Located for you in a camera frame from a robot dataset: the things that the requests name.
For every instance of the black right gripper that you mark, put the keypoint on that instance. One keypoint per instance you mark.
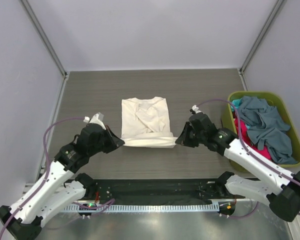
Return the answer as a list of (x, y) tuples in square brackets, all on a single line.
[(184, 139)]

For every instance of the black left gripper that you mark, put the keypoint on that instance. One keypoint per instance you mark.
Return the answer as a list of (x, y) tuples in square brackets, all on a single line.
[(115, 141)]

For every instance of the cream white t shirt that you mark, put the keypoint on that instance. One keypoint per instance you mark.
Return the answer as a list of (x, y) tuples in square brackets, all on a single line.
[(146, 123)]

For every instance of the olive green plastic bin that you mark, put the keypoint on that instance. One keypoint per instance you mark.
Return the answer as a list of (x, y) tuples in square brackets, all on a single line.
[(273, 100)]

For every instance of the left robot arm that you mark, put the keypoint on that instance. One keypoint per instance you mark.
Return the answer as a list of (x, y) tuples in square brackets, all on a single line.
[(25, 218)]

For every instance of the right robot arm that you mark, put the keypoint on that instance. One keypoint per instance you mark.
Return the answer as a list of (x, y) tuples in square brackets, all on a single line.
[(276, 187)]

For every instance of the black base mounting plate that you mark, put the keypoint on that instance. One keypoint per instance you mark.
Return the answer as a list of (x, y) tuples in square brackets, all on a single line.
[(158, 192)]

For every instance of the red t shirt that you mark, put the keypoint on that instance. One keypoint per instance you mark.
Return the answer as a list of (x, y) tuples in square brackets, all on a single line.
[(244, 134)]

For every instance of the teal t shirt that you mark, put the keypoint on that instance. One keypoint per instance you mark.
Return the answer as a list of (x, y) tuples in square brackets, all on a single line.
[(235, 104)]

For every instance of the grey blue t shirt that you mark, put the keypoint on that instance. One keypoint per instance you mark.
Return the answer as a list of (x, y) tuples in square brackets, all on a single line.
[(267, 128)]

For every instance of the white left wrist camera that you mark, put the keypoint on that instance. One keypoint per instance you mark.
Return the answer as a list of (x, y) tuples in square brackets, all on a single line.
[(96, 119)]

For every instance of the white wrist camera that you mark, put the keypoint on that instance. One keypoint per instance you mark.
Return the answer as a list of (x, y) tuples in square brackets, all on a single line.
[(96, 119), (194, 110)]

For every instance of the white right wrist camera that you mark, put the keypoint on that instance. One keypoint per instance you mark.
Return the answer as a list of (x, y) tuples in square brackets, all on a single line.
[(194, 110)]

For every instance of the white slotted cable duct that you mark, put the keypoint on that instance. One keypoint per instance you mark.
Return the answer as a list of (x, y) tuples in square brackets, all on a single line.
[(214, 207)]

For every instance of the right aluminium corner post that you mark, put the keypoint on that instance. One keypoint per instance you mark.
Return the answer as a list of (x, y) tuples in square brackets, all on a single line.
[(269, 21)]

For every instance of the aluminium corner post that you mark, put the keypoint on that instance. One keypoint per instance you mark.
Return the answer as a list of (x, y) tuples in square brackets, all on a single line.
[(43, 36), (269, 21)]

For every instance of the left aluminium corner post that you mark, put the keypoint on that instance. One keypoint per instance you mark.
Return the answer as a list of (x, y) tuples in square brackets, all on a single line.
[(43, 36)]

